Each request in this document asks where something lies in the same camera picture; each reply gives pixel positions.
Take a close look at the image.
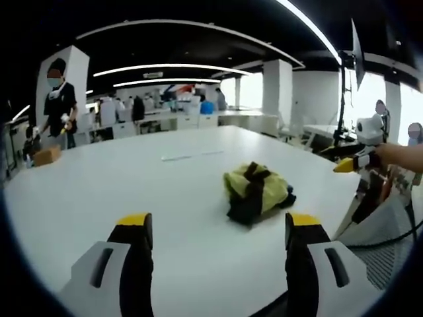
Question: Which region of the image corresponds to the white mesh basket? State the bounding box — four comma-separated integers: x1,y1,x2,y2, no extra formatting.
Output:
332,194,423,298

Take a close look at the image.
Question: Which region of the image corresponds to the white template strip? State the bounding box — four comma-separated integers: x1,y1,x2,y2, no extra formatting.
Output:
161,150,225,162

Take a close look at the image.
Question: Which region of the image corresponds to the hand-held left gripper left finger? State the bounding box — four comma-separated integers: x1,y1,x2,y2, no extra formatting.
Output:
59,213,155,317

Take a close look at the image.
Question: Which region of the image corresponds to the black monitor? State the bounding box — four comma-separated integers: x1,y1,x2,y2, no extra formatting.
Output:
350,18,366,92

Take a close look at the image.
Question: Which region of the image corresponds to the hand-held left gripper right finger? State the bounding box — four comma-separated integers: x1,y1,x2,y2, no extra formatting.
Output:
284,212,386,317

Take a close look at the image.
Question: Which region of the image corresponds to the black cable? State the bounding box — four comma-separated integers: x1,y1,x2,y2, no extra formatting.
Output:
343,201,423,249

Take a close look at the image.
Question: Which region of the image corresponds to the black monitor stand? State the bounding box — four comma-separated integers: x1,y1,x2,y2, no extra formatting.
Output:
331,49,357,150

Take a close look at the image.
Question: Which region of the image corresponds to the yellow and black garment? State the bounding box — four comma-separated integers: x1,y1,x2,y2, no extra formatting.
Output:
223,160,297,226

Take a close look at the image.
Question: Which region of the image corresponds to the white office desk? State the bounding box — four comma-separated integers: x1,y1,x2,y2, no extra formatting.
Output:
134,110,219,135

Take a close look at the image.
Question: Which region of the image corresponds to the person's right hand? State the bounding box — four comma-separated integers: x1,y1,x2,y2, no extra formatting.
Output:
375,142,423,173

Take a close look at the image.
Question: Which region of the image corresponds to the brown cardboard box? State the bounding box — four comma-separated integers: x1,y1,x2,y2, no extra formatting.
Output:
32,144,62,167

